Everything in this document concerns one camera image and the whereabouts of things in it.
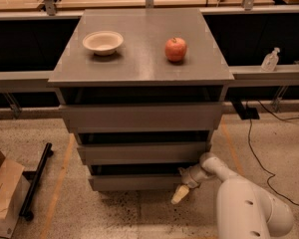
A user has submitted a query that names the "grey top drawer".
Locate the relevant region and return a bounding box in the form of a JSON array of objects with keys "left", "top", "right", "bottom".
[{"left": 60, "top": 103, "right": 222, "bottom": 132}]

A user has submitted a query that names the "grey bottom drawer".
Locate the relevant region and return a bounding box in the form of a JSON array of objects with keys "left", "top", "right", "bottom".
[{"left": 89, "top": 174, "right": 181, "bottom": 191}]

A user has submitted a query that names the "clear sanitizer pump bottle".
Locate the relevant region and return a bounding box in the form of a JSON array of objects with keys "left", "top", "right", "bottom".
[{"left": 261, "top": 47, "right": 280, "bottom": 72}]

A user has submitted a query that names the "black floor cable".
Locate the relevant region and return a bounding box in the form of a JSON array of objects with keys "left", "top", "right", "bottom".
[{"left": 246, "top": 100, "right": 299, "bottom": 209}]

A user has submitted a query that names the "white paper bowl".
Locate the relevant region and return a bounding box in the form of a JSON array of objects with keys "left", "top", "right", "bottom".
[{"left": 83, "top": 31, "right": 124, "bottom": 56}]

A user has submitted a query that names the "grey drawer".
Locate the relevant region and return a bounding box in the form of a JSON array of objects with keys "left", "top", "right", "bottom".
[
  {"left": 60, "top": 103, "right": 222, "bottom": 132},
  {"left": 89, "top": 174, "right": 181, "bottom": 191},
  {"left": 78, "top": 141, "right": 211, "bottom": 165}
]

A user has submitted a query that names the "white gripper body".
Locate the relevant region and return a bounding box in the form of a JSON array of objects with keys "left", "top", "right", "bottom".
[{"left": 178, "top": 164, "right": 209, "bottom": 189}]

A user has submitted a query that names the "black floor power box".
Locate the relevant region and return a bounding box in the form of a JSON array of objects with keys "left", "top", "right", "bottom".
[{"left": 231, "top": 100, "right": 260, "bottom": 120}]

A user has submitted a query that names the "red apple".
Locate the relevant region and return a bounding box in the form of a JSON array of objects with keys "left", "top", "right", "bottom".
[{"left": 164, "top": 37, "right": 187, "bottom": 62}]

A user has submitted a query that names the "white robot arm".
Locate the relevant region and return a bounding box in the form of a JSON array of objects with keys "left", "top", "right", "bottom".
[{"left": 171, "top": 152, "right": 294, "bottom": 239}]

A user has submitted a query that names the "cardboard box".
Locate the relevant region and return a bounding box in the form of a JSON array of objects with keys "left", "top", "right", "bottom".
[{"left": 0, "top": 150, "right": 30, "bottom": 239}]

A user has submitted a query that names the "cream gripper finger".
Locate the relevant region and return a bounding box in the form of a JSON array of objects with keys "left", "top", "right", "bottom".
[{"left": 171, "top": 185, "right": 189, "bottom": 204}]

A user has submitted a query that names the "grey middle drawer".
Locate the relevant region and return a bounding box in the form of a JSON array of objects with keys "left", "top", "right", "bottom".
[{"left": 78, "top": 141, "right": 211, "bottom": 165}]

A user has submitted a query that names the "grey drawer cabinet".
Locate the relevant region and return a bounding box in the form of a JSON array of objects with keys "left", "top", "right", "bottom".
[{"left": 48, "top": 8, "right": 233, "bottom": 178}]

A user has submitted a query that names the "grey upper metal rail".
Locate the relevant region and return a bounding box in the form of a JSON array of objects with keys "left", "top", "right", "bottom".
[{"left": 0, "top": 5, "right": 299, "bottom": 21}]

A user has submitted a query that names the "black metal bar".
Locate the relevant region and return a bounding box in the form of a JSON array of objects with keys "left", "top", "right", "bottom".
[{"left": 19, "top": 142, "right": 54, "bottom": 221}]

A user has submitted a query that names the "grey metal rail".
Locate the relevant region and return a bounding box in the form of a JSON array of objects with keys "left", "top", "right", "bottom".
[
  {"left": 0, "top": 65, "right": 299, "bottom": 93},
  {"left": 0, "top": 5, "right": 299, "bottom": 21}
]

